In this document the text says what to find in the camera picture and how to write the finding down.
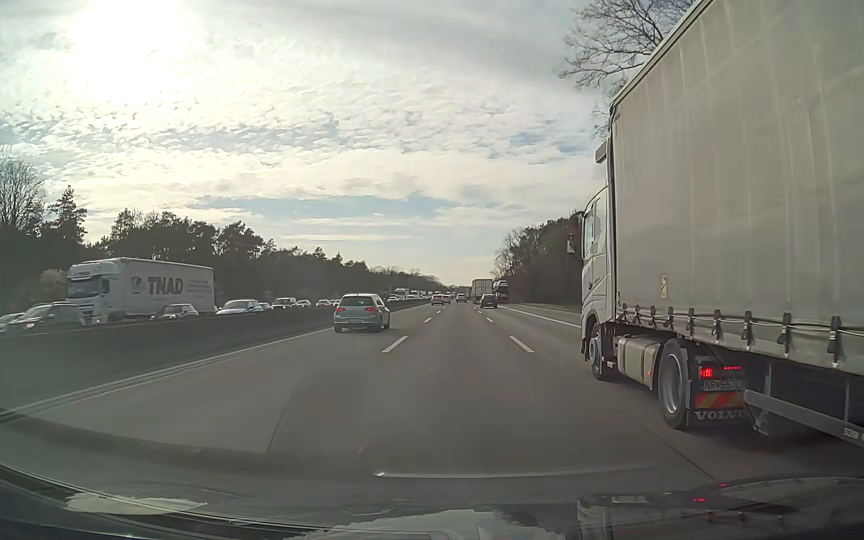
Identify silver hatchback car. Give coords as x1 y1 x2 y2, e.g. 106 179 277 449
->
332 292 392 334

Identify road markings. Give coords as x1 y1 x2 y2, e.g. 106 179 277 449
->
0 303 583 430

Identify row of roadside trees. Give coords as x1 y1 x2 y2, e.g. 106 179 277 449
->
490 212 587 307

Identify grey asphalt road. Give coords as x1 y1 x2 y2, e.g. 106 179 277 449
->
0 300 864 519

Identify queue of oncoming cars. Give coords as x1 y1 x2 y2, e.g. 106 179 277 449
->
0 288 433 336

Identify car's own bonnet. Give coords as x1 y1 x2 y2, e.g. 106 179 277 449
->
0 450 864 540

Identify wood of dark trees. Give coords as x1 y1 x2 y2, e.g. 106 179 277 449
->
0 120 448 331

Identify bare tree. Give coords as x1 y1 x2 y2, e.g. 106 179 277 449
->
558 0 696 136

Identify white box lorry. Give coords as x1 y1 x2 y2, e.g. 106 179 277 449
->
66 257 217 325

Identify concrete median barrier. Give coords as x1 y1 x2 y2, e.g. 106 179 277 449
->
0 298 433 410

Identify grey curtain-sided lorry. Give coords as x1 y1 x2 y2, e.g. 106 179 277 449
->
567 0 864 465

